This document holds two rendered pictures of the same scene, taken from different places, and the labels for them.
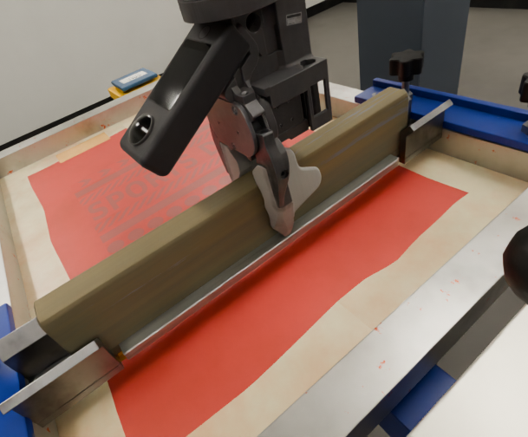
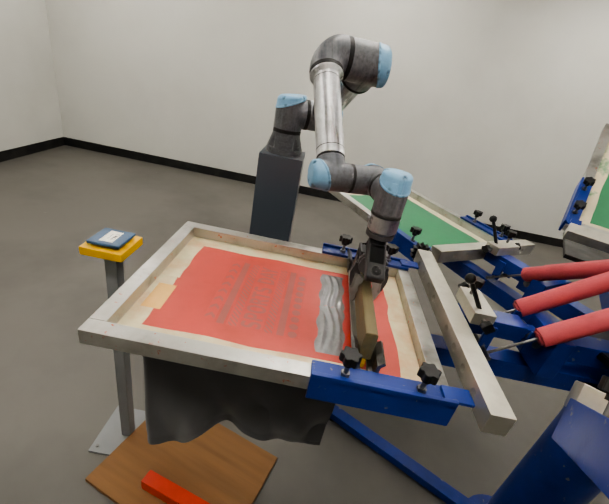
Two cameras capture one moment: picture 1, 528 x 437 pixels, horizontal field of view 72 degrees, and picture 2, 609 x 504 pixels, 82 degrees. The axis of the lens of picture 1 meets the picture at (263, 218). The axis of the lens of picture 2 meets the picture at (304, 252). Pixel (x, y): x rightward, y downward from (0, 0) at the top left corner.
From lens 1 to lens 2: 86 cm
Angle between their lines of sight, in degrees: 54
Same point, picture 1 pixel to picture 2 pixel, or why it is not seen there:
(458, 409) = (450, 314)
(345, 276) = (382, 313)
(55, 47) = not seen: outside the picture
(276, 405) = (406, 347)
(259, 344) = (386, 338)
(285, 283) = not seen: hidden behind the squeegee
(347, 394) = (423, 331)
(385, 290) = (394, 313)
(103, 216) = (260, 326)
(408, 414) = not seen: hidden behind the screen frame
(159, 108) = (378, 264)
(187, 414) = (393, 361)
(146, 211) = (281, 316)
